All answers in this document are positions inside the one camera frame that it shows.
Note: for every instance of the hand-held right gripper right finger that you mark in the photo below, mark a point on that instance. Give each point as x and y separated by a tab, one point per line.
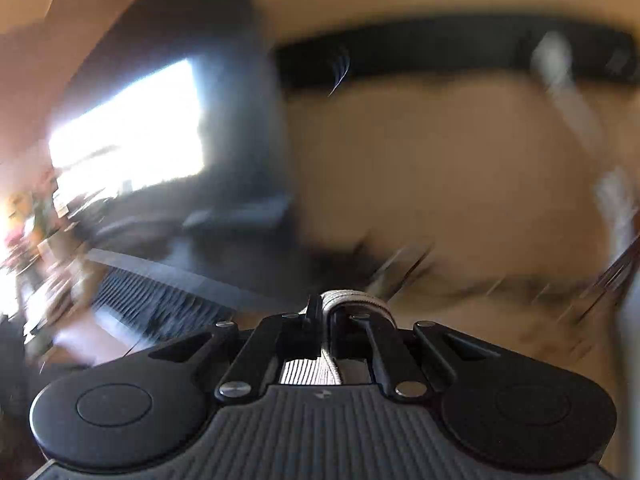
345	321

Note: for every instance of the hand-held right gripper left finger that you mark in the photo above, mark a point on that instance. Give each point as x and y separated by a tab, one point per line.
314	316

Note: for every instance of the white ribbed cloth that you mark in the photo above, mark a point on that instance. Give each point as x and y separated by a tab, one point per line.
361	301

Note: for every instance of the dark ribbed panel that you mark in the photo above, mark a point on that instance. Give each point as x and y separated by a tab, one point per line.
165	290

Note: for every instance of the dark curtain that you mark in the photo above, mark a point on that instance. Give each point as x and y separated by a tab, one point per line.
243	110

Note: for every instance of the bright window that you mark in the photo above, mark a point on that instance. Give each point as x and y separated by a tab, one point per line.
131	123

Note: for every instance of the colourful clutter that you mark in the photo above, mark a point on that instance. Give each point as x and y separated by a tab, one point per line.
35	240

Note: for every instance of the long black bar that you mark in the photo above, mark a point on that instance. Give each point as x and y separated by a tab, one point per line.
450	51

